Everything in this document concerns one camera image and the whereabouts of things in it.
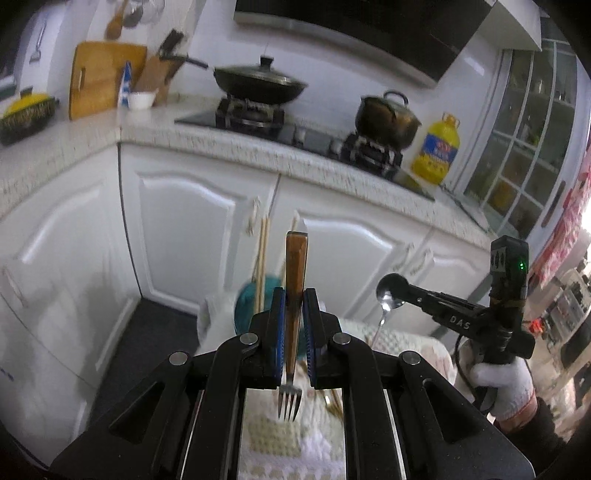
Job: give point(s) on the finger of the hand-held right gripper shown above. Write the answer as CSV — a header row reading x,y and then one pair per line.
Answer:
x,y
443,311

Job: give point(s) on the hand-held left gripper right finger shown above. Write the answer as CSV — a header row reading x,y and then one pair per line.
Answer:
x,y
310,337

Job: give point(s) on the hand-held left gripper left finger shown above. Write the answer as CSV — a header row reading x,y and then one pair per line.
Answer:
x,y
277,337

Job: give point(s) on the teal cup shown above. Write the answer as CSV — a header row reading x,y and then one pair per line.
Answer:
x,y
249,304

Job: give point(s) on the metal spoon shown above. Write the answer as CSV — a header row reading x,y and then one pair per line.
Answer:
x,y
391,288

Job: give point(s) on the person's right forearm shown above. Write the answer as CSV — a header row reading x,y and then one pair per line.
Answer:
x,y
535,431

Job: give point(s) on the person's right hand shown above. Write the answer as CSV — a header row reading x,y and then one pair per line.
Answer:
x,y
510,387

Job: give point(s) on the quilted patchwork cloth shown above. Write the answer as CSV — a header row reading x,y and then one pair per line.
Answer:
x,y
406,341

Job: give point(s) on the white cabinet door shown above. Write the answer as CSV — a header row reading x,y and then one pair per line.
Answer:
x,y
184,221
457,258
351,249
60,258

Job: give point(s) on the white storage shelf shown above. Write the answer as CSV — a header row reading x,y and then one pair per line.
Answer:
x,y
568,300

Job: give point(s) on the red patterned hanging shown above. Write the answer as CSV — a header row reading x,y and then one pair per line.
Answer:
x,y
570,217

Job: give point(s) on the glass sliding door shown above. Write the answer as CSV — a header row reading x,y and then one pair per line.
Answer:
x,y
531,138

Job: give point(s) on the yellow oil bottle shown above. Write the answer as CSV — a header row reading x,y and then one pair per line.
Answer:
x,y
436,152

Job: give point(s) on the dark cooking pot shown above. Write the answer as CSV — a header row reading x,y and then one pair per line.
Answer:
x,y
388,120

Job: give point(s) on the black gas stove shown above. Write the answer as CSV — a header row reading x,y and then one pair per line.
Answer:
x,y
286,131

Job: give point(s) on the speckled kitchen countertop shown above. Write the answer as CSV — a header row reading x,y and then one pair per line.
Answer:
x,y
152,129

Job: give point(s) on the black wok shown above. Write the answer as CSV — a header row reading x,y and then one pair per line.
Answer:
x,y
258,90

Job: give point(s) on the glass wok lid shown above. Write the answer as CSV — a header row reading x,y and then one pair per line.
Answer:
x,y
263,71

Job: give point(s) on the white bowl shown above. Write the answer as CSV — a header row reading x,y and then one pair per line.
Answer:
x,y
141,100

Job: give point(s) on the black range hood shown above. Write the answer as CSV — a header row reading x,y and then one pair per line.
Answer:
x,y
369,32

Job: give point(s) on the wooden knife block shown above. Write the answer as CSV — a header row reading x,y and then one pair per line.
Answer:
x,y
157,74

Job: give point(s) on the blue and white carton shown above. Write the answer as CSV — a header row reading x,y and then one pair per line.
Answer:
x,y
126,85

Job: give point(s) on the wooden cutting board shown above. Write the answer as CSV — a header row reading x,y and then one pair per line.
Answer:
x,y
101,78

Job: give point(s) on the yellow and black casserole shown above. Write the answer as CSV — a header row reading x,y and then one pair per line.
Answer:
x,y
27,115

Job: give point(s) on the metal strainer ladle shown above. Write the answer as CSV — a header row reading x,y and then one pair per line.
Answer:
x,y
145,11

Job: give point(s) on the wooden spatula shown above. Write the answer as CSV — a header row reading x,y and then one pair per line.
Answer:
x,y
115,23

